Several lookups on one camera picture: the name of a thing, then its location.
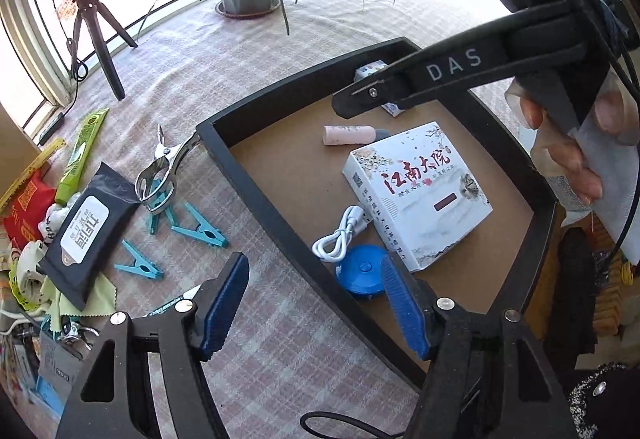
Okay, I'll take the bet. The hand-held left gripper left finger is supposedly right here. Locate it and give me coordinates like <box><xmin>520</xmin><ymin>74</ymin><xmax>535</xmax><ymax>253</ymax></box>
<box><xmin>55</xmin><ymin>251</ymin><xmax>251</xmax><ymax>439</ymax></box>

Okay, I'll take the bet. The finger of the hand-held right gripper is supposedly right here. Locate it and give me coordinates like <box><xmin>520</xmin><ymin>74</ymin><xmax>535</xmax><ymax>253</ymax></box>
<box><xmin>331</xmin><ymin>52</ymin><xmax>424</xmax><ymax>118</ymax></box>

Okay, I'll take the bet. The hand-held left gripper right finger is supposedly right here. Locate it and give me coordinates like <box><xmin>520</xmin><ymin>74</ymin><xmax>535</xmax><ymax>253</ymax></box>
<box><xmin>380</xmin><ymin>255</ymin><xmax>581</xmax><ymax>439</ymax></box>

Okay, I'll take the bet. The white dotted tissue pack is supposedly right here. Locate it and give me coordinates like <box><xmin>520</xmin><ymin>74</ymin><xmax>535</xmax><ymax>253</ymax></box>
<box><xmin>354</xmin><ymin>60</ymin><xmax>407</xmax><ymax>117</ymax></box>

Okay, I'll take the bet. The teal clothespin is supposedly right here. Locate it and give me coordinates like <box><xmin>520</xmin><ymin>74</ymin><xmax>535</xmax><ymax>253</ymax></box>
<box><xmin>144</xmin><ymin>178</ymin><xmax>180</xmax><ymax>236</ymax></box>
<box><xmin>114</xmin><ymin>239</ymin><xmax>164</xmax><ymax>281</ymax></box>
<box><xmin>171</xmin><ymin>202</ymin><xmax>229</xmax><ymax>248</ymax></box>

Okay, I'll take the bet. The black tray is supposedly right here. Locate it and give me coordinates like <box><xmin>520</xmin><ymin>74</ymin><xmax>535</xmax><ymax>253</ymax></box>
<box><xmin>196</xmin><ymin>36</ymin><xmax>558</xmax><ymax>392</ymax></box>

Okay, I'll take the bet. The green cloth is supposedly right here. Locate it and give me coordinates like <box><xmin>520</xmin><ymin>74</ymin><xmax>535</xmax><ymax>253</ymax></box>
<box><xmin>40</xmin><ymin>269</ymin><xmax>121</xmax><ymax>330</ymax></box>

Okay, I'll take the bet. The metal clamp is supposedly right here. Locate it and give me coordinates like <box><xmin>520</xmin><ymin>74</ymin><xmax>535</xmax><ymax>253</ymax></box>
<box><xmin>135</xmin><ymin>123</ymin><xmax>201</xmax><ymax>216</ymax></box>

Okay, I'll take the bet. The black wet wipes pack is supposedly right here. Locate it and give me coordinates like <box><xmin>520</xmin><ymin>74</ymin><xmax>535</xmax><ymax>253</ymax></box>
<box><xmin>37</xmin><ymin>162</ymin><xmax>142</xmax><ymax>312</ymax></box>

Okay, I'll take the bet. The person's right hand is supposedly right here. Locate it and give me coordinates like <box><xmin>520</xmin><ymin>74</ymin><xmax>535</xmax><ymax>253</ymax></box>
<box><xmin>517</xmin><ymin>76</ymin><xmax>640</xmax><ymax>207</ymax></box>

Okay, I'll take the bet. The pink tube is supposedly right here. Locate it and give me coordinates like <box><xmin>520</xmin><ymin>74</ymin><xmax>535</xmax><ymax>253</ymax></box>
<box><xmin>322</xmin><ymin>123</ymin><xmax>390</xmax><ymax>147</ymax></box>

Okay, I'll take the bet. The blue tape measure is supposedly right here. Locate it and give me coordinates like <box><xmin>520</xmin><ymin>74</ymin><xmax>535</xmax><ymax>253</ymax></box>
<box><xmin>335</xmin><ymin>244</ymin><xmax>401</xmax><ymax>302</ymax></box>

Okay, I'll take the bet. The white printed box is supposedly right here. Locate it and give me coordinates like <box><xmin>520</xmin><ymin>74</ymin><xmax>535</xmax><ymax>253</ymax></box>
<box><xmin>342</xmin><ymin>120</ymin><xmax>494</xmax><ymax>273</ymax></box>

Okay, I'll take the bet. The silver metal clip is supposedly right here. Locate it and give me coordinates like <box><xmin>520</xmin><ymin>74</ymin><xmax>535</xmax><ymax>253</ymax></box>
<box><xmin>57</xmin><ymin>321</ymin><xmax>101</xmax><ymax>350</ymax></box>

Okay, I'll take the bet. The brown plant saucer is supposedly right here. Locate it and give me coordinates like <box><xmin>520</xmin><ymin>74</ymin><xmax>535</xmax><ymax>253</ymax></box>
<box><xmin>215</xmin><ymin>0</ymin><xmax>281</xmax><ymax>20</ymax></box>

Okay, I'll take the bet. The grey packet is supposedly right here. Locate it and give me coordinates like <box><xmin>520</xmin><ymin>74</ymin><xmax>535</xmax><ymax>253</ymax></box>
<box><xmin>37</xmin><ymin>329</ymin><xmax>86</xmax><ymax>415</ymax></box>

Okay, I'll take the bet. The green tube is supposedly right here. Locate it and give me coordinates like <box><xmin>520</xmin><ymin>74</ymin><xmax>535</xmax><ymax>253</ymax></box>
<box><xmin>54</xmin><ymin>108</ymin><xmax>110</xmax><ymax>206</ymax></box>

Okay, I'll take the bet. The red snack bag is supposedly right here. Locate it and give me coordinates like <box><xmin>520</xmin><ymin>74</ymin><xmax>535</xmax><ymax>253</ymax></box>
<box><xmin>2</xmin><ymin>169</ymin><xmax>57</xmax><ymax>250</ymax></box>

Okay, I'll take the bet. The dark sparkly clothing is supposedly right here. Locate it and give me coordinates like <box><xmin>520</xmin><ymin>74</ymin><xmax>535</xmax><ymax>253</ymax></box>
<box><xmin>567</xmin><ymin>361</ymin><xmax>640</xmax><ymax>439</ymax></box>

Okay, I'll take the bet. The yellow strip packet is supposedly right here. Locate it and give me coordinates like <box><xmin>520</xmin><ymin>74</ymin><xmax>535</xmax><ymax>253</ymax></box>
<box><xmin>0</xmin><ymin>138</ymin><xmax>67</xmax><ymax>210</ymax></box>

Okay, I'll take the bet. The white USB cable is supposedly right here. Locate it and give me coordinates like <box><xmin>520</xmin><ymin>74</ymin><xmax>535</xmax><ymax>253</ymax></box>
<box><xmin>312</xmin><ymin>204</ymin><xmax>373</xmax><ymax>263</ymax></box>

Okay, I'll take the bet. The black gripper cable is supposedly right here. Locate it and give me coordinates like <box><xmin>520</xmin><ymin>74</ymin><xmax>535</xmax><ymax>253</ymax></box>
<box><xmin>299</xmin><ymin>411</ymin><xmax>386</xmax><ymax>439</ymax></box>

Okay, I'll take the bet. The black ring light cable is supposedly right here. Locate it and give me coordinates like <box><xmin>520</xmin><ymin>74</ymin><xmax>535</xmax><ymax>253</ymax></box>
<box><xmin>37</xmin><ymin>9</ymin><xmax>88</xmax><ymax>145</ymax></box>

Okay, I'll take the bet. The white window frame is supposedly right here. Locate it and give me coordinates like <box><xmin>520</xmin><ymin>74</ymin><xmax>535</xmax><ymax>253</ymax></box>
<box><xmin>0</xmin><ymin>0</ymin><xmax>481</xmax><ymax>120</ymax></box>

